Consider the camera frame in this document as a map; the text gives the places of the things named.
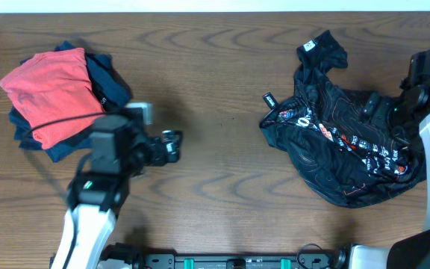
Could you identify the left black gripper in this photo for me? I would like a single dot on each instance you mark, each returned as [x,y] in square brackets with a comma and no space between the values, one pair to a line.
[170,152]

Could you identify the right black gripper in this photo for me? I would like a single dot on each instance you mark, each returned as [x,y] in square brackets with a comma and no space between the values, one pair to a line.
[379,117]

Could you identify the black printed cycling jersey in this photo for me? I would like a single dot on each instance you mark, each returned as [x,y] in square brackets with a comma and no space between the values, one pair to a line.
[348,164]

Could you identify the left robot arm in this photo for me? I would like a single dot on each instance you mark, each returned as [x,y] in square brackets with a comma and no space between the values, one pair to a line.
[120,150]

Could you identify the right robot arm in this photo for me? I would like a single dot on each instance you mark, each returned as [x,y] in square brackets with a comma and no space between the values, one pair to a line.
[412,107]

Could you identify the folded navy blue shirt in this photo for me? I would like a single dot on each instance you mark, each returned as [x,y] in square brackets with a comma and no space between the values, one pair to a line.
[109,89]

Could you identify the folded red shirt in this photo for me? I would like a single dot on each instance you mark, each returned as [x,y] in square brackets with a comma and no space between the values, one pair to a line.
[53,86]

